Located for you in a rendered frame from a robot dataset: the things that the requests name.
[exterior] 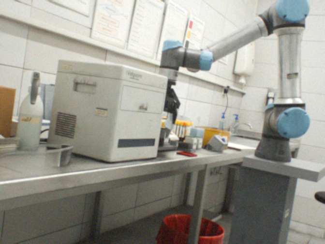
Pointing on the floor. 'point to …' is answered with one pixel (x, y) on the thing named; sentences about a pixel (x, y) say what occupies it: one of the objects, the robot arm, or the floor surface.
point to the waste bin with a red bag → (183, 230)
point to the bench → (78, 175)
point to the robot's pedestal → (262, 207)
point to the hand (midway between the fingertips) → (162, 132)
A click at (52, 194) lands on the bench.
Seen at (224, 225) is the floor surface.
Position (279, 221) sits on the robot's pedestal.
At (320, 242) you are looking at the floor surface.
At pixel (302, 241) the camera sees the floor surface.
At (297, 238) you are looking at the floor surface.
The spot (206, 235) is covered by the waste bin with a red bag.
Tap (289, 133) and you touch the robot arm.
